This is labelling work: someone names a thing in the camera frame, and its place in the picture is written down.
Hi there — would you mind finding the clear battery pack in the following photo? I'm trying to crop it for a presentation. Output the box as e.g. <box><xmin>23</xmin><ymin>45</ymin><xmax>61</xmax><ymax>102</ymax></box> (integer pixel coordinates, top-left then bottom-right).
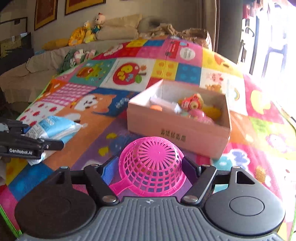
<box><xmin>150</xmin><ymin>95</ymin><xmax>181</xmax><ymax>113</ymax></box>

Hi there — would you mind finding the yellow duck plush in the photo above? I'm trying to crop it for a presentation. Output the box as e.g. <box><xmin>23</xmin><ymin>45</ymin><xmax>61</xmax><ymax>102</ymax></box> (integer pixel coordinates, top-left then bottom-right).
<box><xmin>83</xmin><ymin>21</ymin><xmax>96</xmax><ymax>43</ymax></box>

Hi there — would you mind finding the pink plastic strainer basket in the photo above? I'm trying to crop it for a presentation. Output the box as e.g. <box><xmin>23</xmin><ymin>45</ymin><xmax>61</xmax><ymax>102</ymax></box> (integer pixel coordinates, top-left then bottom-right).
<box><xmin>109</xmin><ymin>137</ymin><xmax>185</xmax><ymax>197</ymax></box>

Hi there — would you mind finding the plush doll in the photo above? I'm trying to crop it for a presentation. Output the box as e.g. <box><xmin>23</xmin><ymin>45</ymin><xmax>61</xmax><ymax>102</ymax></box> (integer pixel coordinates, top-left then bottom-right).
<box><xmin>92</xmin><ymin>13</ymin><xmax>105</xmax><ymax>36</ymax></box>

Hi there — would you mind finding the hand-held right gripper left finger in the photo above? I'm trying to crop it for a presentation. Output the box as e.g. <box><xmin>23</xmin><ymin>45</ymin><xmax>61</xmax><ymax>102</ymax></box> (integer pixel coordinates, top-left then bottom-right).
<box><xmin>52</xmin><ymin>156</ymin><xmax>120</xmax><ymax>206</ymax></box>

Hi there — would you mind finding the beige cushion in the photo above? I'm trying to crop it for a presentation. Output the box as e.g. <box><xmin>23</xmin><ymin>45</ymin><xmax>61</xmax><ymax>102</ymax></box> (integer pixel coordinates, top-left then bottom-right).
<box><xmin>95</xmin><ymin>14</ymin><xmax>142</xmax><ymax>41</ymax></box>

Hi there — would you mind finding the window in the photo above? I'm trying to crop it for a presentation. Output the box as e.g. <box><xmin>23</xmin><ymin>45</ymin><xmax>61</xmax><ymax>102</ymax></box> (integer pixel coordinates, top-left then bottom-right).
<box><xmin>240</xmin><ymin>0</ymin><xmax>296</xmax><ymax>101</ymax></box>

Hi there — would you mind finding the grey neck pillow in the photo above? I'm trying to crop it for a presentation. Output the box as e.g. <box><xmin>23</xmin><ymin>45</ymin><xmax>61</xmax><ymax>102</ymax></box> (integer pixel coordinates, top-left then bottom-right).
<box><xmin>138</xmin><ymin>16</ymin><xmax>165</xmax><ymax>33</ymax></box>

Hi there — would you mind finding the green pink floral cushion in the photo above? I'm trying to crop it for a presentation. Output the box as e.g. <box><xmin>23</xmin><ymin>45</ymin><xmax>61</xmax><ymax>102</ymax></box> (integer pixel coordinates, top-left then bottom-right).
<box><xmin>58</xmin><ymin>49</ymin><xmax>99</xmax><ymax>74</ymax></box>

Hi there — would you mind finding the yellow plastic toy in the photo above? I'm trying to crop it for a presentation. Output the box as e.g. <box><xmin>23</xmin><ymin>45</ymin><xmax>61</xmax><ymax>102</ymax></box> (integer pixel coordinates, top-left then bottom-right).
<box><xmin>205</xmin><ymin>105</ymin><xmax>222</xmax><ymax>121</ymax></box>

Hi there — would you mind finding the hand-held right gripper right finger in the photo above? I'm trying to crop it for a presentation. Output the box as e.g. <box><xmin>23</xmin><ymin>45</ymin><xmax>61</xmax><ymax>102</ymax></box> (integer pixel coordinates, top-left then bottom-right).
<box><xmin>181</xmin><ymin>156</ymin><xmax>258</xmax><ymax>205</ymax></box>

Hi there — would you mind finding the red multicoloured small toy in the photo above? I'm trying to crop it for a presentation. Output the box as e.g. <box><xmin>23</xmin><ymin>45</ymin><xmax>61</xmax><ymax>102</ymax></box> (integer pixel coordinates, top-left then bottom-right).
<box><xmin>178</xmin><ymin>93</ymin><xmax>204</xmax><ymax>110</ymax></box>

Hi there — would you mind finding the pink pig toy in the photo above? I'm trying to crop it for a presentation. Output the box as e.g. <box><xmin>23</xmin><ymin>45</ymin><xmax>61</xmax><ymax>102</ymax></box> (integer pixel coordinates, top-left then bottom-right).
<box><xmin>188</xmin><ymin>109</ymin><xmax>214</xmax><ymax>124</ymax></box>

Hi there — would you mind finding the cardboard box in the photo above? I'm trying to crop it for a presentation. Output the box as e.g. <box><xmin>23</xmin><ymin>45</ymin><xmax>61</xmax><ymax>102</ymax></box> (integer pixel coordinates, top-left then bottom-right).
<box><xmin>127</xmin><ymin>79</ymin><xmax>232</xmax><ymax>159</ymax></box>

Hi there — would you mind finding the blue tissue packet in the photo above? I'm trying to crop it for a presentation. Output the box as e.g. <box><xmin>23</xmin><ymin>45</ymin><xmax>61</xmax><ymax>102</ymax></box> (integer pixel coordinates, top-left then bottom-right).
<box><xmin>24</xmin><ymin>115</ymin><xmax>83</xmax><ymax>166</ymax></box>

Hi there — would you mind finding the yellow round cushion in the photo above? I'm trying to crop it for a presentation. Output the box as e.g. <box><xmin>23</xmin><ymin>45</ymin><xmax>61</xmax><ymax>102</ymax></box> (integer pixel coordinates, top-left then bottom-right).
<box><xmin>68</xmin><ymin>27</ymin><xmax>87</xmax><ymax>46</ymax></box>

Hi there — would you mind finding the crumpled brown cloth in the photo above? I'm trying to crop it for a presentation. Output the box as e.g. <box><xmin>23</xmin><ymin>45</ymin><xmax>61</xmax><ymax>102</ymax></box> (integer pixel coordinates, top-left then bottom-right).
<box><xmin>139</xmin><ymin>23</ymin><xmax>212</xmax><ymax>48</ymax></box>

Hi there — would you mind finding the beige covered sofa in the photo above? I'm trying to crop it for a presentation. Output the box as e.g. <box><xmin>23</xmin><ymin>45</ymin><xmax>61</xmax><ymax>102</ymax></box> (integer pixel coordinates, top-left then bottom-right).
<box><xmin>0</xmin><ymin>35</ymin><xmax>139</xmax><ymax>109</ymax></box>

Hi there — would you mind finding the yellow long pillow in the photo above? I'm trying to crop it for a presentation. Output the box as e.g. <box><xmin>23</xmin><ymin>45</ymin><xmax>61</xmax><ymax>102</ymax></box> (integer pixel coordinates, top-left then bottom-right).
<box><xmin>42</xmin><ymin>38</ymin><xmax>70</xmax><ymax>51</ymax></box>

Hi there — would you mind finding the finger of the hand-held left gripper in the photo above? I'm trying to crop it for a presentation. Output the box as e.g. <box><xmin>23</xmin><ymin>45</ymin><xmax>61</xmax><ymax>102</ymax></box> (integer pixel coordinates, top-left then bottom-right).
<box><xmin>13</xmin><ymin>135</ymin><xmax>65</xmax><ymax>151</ymax></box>
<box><xmin>0</xmin><ymin>119</ymin><xmax>31</xmax><ymax>135</ymax></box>

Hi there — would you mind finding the colourful patchwork play mat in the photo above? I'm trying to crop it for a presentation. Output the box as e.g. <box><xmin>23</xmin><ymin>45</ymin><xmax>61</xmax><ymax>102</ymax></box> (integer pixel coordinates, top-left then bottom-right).
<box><xmin>0</xmin><ymin>37</ymin><xmax>296</xmax><ymax>241</ymax></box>

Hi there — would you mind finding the grey curtain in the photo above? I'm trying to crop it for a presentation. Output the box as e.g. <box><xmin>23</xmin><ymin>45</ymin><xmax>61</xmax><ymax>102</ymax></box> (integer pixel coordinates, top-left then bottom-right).
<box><xmin>201</xmin><ymin>0</ymin><xmax>243</xmax><ymax>64</ymax></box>

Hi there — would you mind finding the dark glass cabinet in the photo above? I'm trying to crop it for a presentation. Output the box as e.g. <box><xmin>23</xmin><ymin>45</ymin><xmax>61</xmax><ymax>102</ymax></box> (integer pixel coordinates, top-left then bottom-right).
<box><xmin>0</xmin><ymin>17</ymin><xmax>33</xmax><ymax>75</ymax></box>

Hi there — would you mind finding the red framed wall picture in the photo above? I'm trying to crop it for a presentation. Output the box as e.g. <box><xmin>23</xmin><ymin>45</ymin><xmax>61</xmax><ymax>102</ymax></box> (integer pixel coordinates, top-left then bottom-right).
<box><xmin>34</xmin><ymin>0</ymin><xmax>59</xmax><ymax>31</ymax></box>
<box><xmin>64</xmin><ymin>0</ymin><xmax>107</xmax><ymax>16</ymax></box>

